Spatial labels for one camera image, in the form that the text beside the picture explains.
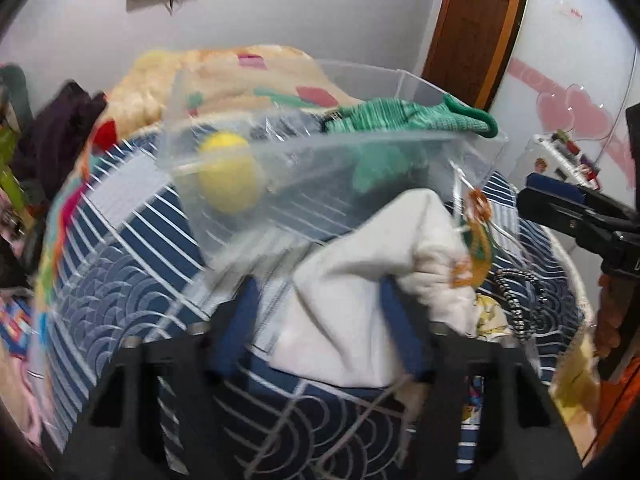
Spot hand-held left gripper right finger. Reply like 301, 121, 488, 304
378, 276, 587, 480

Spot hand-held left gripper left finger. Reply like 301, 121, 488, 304
60, 277, 262, 480

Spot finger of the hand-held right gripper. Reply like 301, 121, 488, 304
516, 187, 633, 252
526, 172, 640, 223

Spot white cloth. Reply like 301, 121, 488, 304
270, 187, 476, 388

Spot clear plastic container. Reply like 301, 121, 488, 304
159, 60, 508, 291

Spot yellow soft ball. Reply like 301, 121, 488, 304
197, 132, 266, 213

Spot person's right hand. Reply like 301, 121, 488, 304
594, 274, 622, 358

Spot white box with stickers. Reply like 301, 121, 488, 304
525, 130, 603, 191

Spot orange green patterned sock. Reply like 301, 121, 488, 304
450, 187, 497, 291

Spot yellow print cloth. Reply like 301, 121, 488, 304
472, 294, 512, 338

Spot blue wave pattern quilt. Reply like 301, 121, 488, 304
37, 127, 586, 480

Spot green knitted cloth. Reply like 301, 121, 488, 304
322, 94, 499, 193

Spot brown wooden door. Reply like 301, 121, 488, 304
422, 0, 532, 111

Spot beige printed fleece blanket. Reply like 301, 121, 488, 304
87, 45, 346, 153

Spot dark purple clothing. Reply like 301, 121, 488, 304
10, 80, 108, 186

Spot bright green item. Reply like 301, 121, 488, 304
0, 127, 28, 221

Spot pink heart wall sticker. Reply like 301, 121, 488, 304
507, 57, 640, 176

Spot black white braided cord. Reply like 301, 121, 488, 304
492, 267, 548, 343

